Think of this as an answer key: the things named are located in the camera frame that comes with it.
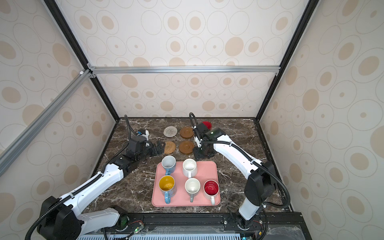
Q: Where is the brown wooden coaster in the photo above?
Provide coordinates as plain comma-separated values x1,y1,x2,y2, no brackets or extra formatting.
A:
179,141,195,155
180,127,194,139

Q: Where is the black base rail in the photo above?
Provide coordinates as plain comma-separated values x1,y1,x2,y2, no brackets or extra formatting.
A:
52,211,313,240

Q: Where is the blue floral mug white inside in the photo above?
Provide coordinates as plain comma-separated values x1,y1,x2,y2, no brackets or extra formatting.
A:
161,156,176,175

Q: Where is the black frame post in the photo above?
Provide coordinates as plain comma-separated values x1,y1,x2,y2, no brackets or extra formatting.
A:
255,0,319,123
43,0,120,123

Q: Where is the pink rectangular tray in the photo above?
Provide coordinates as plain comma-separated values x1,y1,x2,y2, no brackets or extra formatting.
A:
152,161,218,207

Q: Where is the multicolour woven round coaster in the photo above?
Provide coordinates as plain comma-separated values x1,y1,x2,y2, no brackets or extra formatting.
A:
164,126,178,138

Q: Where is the right black frame post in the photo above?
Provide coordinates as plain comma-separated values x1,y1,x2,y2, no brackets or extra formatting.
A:
255,0,319,123

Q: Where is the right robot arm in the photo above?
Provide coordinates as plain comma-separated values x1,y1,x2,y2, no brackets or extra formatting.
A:
189,113,291,229

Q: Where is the horizontal aluminium frame bar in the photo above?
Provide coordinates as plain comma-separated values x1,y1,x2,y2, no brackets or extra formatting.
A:
90,65,280,75

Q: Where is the blue mug yellow inside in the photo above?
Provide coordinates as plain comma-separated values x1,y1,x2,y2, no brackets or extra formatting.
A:
159,175,177,204

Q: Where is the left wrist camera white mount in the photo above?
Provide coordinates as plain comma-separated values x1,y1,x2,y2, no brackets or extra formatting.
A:
127,129,149,154

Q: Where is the left black frame post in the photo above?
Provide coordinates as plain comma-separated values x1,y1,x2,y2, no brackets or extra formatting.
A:
43,0,120,123

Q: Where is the woven rattan round coaster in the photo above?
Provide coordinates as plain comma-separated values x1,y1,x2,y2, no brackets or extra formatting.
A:
164,141,176,155

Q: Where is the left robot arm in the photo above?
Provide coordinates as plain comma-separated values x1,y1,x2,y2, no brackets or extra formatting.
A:
25,117,166,240

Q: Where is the white mug front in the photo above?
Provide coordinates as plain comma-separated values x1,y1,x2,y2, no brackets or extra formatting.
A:
185,178,201,203

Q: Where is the white mug red inside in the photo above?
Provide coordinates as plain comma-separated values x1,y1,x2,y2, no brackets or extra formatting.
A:
203,180,220,206

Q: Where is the dark red mug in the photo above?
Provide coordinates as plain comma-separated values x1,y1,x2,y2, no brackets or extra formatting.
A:
203,121,212,130

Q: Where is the left diagonal aluminium bar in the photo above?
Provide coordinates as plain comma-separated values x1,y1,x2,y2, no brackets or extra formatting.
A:
1,69,91,175

